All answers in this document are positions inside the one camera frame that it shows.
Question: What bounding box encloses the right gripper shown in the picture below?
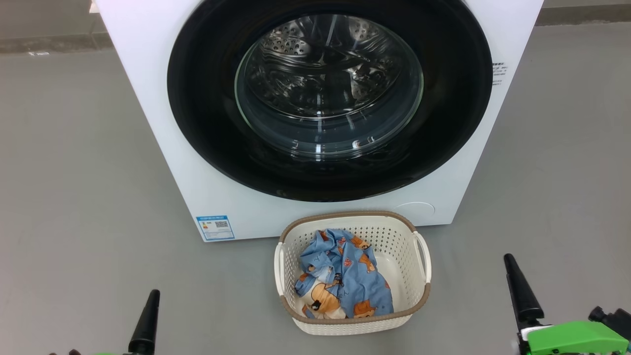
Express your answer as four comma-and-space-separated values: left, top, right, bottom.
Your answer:
503, 253, 630, 355

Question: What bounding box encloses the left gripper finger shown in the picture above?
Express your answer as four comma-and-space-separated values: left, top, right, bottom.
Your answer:
128, 289, 161, 355

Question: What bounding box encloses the blue bear print garment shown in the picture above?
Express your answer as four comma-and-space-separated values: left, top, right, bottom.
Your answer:
295, 228, 394, 319

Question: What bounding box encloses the black round glass washer door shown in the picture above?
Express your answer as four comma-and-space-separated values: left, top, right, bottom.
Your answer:
167, 0, 493, 203

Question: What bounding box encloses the white front-load washing machine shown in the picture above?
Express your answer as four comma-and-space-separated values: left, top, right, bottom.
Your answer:
94, 0, 544, 242

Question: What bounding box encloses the blue energy label sticker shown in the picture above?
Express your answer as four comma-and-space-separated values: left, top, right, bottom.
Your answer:
196, 215, 235, 242

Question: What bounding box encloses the cream perforated laundry basket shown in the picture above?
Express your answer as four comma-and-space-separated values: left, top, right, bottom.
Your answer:
274, 211, 432, 336

